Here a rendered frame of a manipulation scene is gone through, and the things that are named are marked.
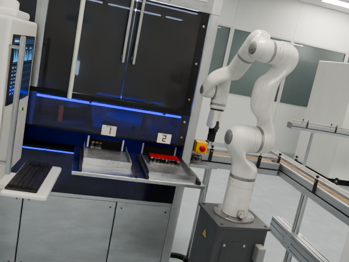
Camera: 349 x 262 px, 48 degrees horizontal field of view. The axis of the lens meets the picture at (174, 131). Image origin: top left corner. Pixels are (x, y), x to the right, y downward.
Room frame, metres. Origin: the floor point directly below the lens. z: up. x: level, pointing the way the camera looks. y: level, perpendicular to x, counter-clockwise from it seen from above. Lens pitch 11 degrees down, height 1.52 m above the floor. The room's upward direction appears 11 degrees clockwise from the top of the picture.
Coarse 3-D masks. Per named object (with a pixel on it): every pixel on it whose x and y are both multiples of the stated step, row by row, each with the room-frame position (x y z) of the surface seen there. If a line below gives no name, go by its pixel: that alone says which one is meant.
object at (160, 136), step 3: (159, 135) 2.34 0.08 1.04; (162, 135) 2.34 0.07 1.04; (165, 135) 2.35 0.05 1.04; (168, 135) 2.35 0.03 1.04; (159, 138) 2.34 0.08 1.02; (162, 138) 2.35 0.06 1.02; (168, 138) 2.35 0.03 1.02; (159, 141) 2.34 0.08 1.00; (162, 141) 2.35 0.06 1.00; (165, 141) 2.35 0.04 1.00; (168, 141) 2.36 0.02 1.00
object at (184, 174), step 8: (144, 160) 2.15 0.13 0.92; (152, 168) 2.13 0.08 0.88; (160, 168) 2.16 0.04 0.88; (168, 168) 2.19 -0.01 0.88; (176, 168) 2.23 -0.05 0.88; (184, 168) 2.25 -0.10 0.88; (152, 176) 1.96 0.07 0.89; (160, 176) 1.97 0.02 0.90; (168, 176) 1.98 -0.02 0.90; (176, 176) 1.99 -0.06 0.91; (184, 176) 2.00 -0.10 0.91; (192, 176) 2.08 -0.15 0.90
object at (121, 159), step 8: (88, 152) 2.20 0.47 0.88; (96, 152) 2.23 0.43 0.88; (104, 152) 2.27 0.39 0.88; (112, 152) 2.30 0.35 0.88; (120, 152) 2.34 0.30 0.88; (88, 160) 1.99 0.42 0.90; (96, 160) 2.00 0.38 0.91; (104, 160) 2.01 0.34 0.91; (112, 160) 2.14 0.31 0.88; (120, 160) 2.17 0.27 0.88; (128, 160) 2.16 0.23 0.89; (128, 168) 2.04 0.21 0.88
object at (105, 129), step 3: (102, 126) 2.25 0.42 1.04; (105, 126) 2.26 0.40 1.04; (108, 126) 2.26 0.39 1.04; (111, 126) 2.27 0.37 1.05; (114, 126) 2.27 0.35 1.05; (102, 129) 2.25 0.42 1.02; (105, 129) 2.26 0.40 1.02; (108, 129) 2.26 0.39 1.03; (111, 129) 2.27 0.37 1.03; (114, 129) 2.27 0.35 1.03; (102, 132) 2.25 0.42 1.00; (105, 132) 2.26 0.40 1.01; (108, 132) 2.26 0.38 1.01; (111, 132) 2.27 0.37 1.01; (114, 132) 2.27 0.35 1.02; (108, 135) 2.26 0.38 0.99; (111, 135) 2.27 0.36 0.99; (114, 135) 2.27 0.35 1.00
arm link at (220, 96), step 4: (220, 84) 2.02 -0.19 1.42; (224, 84) 2.02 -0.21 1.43; (228, 84) 2.03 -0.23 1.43; (216, 88) 2.01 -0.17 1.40; (220, 88) 2.01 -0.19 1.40; (224, 88) 2.02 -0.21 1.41; (228, 88) 2.03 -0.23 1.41; (216, 92) 2.00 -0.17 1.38; (220, 92) 2.01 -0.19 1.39; (224, 92) 2.02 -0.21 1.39; (228, 92) 2.04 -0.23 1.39; (216, 96) 2.01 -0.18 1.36; (220, 96) 2.01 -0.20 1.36; (224, 96) 2.02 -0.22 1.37; (212, 100) 2.03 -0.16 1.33; (216, 100) 2.02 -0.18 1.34; (220, 100) 2.02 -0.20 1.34; (224, 100) 2.02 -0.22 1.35; (224, 104) 2.03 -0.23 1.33
